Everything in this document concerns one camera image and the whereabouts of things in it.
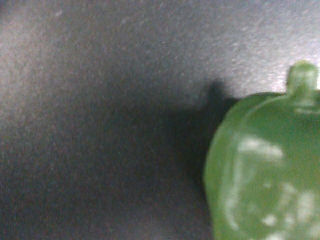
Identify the green toy capsicum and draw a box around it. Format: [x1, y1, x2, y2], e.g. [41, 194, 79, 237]
[203, 61, 320, 240]

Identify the black frying pan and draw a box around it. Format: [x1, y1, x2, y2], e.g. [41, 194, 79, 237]
[0, 0, 320, 240]

